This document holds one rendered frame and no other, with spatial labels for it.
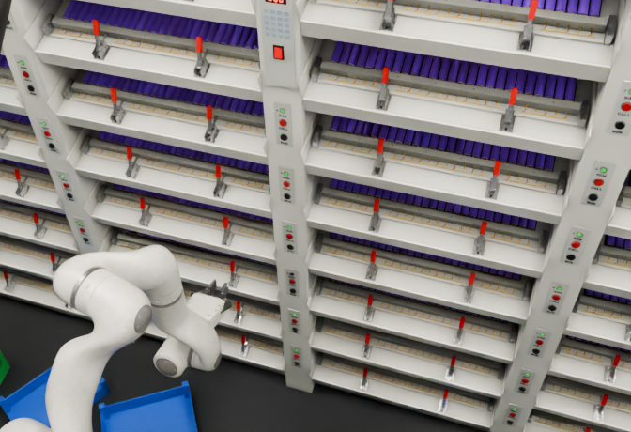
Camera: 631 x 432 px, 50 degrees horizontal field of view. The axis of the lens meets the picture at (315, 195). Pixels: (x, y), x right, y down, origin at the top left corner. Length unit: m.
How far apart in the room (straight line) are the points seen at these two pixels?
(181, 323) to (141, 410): 0.85
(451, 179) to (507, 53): 0.38
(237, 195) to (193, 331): 0.38
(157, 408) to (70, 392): 1.03
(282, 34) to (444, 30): 0.33
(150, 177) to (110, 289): 0.60
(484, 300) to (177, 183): 0.89
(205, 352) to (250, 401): 0.74
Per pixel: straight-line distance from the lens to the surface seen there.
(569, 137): 1.49
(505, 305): 1.89
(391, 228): 1.76
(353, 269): 1.91
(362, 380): 2.35
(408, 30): 1.39
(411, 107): 1.50
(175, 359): 1.81
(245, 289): 2.13
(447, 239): 1.75
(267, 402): 2.47
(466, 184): 1.61
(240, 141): 1.72
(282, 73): 1.51
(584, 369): 2.08
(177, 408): 2.50
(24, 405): 2.67
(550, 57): 1.37
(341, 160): 1.65
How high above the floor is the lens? 2.15
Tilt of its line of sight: 44 degrees down
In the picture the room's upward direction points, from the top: 1 degrees counter-clockwise
